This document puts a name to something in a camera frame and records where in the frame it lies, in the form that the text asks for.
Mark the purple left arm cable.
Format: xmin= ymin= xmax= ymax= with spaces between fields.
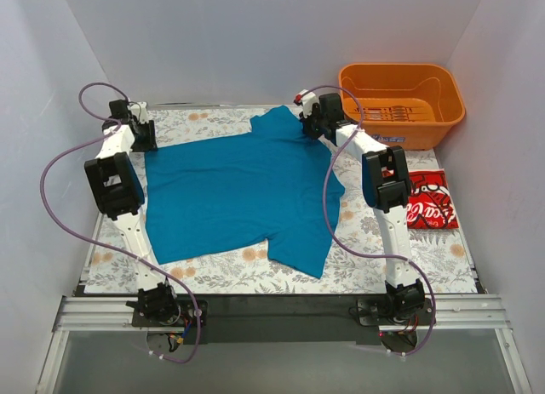
xmin=38 ymin=82 xmax=204 ymax=365

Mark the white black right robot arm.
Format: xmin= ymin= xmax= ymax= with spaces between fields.
xmin=294 ymin=90 xmax=427 ymax=326

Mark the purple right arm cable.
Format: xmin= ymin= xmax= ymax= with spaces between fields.
xmin=301 ymin=84 xmax=438 ymax=357

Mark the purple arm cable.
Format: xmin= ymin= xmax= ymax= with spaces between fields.
xmin=301 ymin=84 xmax=438 ymax=357
xmin=38 ymin=82 xmax=204 ymax=365

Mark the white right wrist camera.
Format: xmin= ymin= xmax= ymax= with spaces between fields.
xmin=294 ymin=89 xmax=319 ymax=117

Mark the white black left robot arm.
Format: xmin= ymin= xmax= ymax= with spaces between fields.
xmin=84 ymin=100 xmax=181 ymax=326

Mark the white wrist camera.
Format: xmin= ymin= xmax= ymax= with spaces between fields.
xmin=294 ymin=89 xmax=319 ymax=117
xmin=129 ymin=101 xmax=149 ymax=123

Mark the folded red printed t shirt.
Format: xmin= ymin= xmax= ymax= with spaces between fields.
xmin=406 ymin=169 xmax=459 ymax=230

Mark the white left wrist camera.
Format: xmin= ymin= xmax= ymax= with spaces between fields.
xmin=129 ymin=101 xmax=149 ymax=123

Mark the aluminium frame rail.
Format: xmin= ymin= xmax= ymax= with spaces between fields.
xmin=53 ymin=294 xmax=511 ymax=331

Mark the orange plastic basket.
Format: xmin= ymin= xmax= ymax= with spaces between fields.
xmin=338 ymin=63 xmax=466 ymax=151

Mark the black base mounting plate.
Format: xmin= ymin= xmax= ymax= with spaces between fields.
xmin=125 ymin=294 xmax=432 ymax=345

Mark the teal blue t shirt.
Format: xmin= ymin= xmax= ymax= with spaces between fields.
xmin=145 ymin=106 xmax=345 ymax=278

